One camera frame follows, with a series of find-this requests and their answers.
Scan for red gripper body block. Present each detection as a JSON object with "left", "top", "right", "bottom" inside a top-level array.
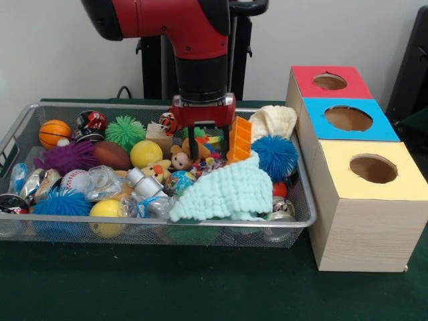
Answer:
[{"left": 171, "top": 94, "right": 237, "bottom": 128}]

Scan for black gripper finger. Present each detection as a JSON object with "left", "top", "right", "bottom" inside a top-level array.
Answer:
[
  {"left": 187, "top": 126, "right": 201, "bottom": 162},
  {"left": 221, "top": 125, "right": 232, "bottom": 158}
]

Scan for brown teddy bear plush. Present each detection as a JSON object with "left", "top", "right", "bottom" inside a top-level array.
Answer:
[{"left": 170, "top": 136, "right": 212, "bottom": 172}]

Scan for mint knitted cloth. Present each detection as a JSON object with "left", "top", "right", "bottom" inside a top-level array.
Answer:
[{"left": 169, "top": 150, "right": 274, "bottom": 223}]

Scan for cream knitted cloth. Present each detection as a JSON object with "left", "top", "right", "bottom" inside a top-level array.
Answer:
[{"left": 249, "top": 105, "right": 298, "bottom": 141}]

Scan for silver mesh bin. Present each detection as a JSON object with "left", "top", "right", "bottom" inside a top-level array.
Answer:
[{"left": 0, "top": 102, "right": 318, "bottom": 250}]

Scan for wooden box with three holes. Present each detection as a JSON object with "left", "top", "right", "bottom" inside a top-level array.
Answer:
[{"left": 284, "top": 66, "right": 428, "bottom": 273}]

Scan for orange toy block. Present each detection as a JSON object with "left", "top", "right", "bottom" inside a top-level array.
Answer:
[{"left": 226, "top": 116, "right": 254, "bottom": 165}]

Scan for yellow tennis ball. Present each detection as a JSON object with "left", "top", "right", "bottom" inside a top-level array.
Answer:
[{"left": 130, "top": 140, "right": 164, "bottom": 169}]

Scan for blue spiky ball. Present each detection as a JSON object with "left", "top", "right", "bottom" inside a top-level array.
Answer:
[
  {"left": 251, "top": 134, "right": 299, "bottom": 183},
  {"left": 32, "top": 187, "right": 93, "bottom": 217}
]

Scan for green spiky ball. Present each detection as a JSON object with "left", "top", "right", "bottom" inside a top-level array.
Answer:
[{"left": 105, "top": 116, "right": 147, "bottom": 152}]

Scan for purple spiky ball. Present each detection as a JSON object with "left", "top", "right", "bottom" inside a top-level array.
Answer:
[{"left": 33, "top": 140, "right": 100, "bottom": 177}]

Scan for small orange basketball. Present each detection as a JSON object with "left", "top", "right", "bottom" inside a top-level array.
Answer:
[{"left": 39, "top": 119, "right": 72, "bottom": 150}]

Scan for dark green tablecloth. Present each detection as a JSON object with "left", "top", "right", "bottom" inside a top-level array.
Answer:
[{"left": 0, "top": 98, "right": 428, "bottom": 321}]

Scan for dark green side table cloth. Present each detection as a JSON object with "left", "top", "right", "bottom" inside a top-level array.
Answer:
[{"left": 396, "top": 106, "right": 428, "bottom": 143}]

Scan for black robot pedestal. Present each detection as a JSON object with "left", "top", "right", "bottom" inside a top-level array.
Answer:
[{"left": 135, "top": 0, "right": 270, "bottom": 101}]

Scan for black frame stand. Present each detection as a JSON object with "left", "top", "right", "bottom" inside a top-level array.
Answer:
[{"left": 386, "top": 5, "right": 428, "bottom": 118}]

